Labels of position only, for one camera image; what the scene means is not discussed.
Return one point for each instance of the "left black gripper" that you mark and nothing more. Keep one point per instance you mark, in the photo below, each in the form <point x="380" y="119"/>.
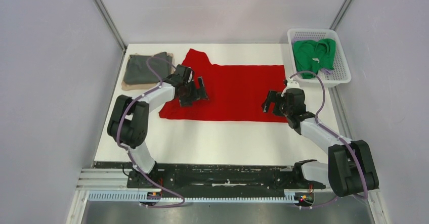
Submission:
<point x="199" y="94"/>

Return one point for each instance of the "folded beige t-shirt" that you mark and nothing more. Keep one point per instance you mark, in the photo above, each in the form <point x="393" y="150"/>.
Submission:
<point x="129" y="86"/>

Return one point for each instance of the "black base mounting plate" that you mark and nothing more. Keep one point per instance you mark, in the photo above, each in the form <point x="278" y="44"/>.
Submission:
<point x="199" y="180"/>

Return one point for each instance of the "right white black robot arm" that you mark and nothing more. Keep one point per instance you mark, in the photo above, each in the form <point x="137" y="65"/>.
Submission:
<point x="350" y="169"/>

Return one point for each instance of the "white slotted cable duct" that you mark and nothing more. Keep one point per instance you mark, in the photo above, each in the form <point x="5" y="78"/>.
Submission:
<point x="148" y="197"/>

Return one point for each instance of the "folded dark grey t-shirt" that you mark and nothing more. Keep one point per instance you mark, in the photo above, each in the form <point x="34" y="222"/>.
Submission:
<point x="140" y="70"/>

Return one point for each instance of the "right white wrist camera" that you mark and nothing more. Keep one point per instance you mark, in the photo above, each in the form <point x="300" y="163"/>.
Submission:
<point x="289" y="84"/>

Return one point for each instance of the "white plastic basket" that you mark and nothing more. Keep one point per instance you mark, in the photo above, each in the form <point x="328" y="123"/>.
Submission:
<point x="341" y="73"/>

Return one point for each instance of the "green t-shirt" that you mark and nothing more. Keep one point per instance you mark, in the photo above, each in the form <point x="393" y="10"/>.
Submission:
<point x="311" y="55"/>

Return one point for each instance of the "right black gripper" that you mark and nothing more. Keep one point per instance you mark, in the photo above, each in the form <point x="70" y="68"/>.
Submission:
<point x="272" y="97"/>

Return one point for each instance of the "aluminium frame rail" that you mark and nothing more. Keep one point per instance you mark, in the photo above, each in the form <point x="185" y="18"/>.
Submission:
<point x="116" y="179"/>

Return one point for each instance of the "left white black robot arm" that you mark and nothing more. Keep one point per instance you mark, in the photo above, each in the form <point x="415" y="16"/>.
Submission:
<point x="128" y="123"/>

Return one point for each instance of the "red t-shirt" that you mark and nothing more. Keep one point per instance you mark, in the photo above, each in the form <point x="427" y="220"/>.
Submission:
<point x="235" y="92"/>

